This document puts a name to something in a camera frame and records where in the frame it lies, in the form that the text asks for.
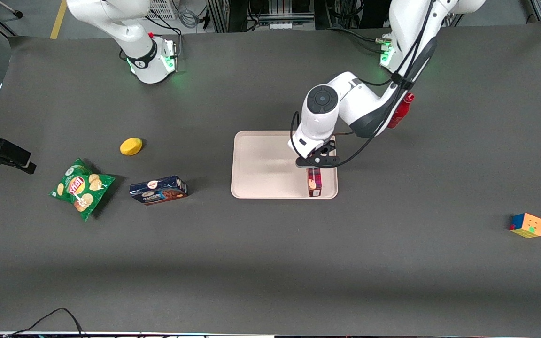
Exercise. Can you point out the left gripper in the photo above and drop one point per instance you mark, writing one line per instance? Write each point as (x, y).
(325, 150)

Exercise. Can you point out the red cookie box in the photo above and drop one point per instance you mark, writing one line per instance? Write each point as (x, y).
(314, 183)

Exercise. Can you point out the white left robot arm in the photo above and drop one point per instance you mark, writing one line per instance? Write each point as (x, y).
(359, 103)

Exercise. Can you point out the beige plastic tray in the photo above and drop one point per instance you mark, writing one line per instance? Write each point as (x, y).
(261, 164)

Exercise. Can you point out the dark blue cookie box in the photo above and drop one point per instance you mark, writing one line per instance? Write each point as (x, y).
(158, 190)

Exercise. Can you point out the white perforated box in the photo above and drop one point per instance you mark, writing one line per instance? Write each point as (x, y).
(162, 8)

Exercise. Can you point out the red bottle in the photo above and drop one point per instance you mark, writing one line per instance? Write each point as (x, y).
(399, 115)

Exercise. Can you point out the green Lays chips bag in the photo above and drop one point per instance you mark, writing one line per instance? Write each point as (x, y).
(81, 188)

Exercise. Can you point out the white power strip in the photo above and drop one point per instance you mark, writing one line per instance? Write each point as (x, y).
(281, 25)

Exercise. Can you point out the yellow plastic lemon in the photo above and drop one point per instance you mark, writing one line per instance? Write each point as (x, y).
(131, 146)

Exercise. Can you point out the colourful Rubik's cube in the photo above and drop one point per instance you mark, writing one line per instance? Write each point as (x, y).
(527, 225)

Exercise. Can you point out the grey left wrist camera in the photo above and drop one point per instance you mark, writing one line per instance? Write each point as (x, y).
(317, 162)

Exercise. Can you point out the aluminium frame post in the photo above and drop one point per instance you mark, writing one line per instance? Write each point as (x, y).
(218, 14)

